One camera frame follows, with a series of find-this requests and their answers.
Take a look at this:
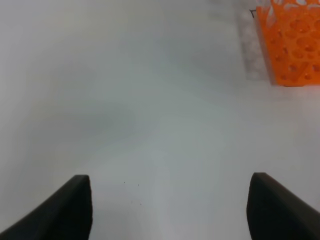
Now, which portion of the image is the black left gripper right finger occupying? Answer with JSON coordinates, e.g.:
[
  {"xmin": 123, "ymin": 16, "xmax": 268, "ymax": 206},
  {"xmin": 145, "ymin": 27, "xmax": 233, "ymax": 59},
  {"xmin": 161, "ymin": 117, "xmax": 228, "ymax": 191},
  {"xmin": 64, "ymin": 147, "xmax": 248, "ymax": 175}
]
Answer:
[{"xmin": 246, "ymin": 172, "xmax": 320, "ymax": 240}]

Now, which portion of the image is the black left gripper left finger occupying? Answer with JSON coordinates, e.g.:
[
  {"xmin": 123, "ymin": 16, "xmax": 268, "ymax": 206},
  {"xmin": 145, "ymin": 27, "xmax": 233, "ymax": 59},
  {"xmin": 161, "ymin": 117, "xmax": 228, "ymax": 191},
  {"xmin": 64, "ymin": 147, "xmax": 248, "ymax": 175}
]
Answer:
[{"xmin": 0, "ymin": 175, "xmax": 93, "ymax": 240}]

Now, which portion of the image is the orange test tube rack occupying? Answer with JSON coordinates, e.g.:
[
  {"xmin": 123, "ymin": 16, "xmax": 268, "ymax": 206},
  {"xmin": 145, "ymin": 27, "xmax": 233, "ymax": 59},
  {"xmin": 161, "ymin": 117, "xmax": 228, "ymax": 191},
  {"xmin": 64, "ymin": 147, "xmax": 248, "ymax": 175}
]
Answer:
[{"xmin": 252, "ymin": 0, "xmax": 320, "ymax": 87}]

